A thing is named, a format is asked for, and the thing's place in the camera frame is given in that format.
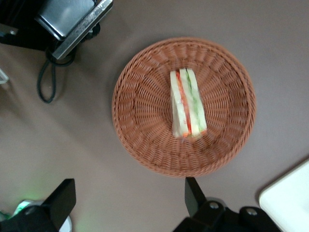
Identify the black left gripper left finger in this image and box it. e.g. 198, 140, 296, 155
0, 178, 76, 232

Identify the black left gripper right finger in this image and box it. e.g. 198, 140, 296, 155
172, 177, 283, 232

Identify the triangle sandwich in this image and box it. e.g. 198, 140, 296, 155
169, 68, 208, 140

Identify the beige plastic tray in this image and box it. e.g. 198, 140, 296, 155
258, 158, 309, 232

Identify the round brown wicker basket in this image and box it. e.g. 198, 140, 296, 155
112, 36, 257, 179

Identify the black sealing machine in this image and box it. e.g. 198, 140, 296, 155
0, 0, 61, 52

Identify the black looped cable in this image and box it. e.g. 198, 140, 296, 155
36, 45, 78, 104

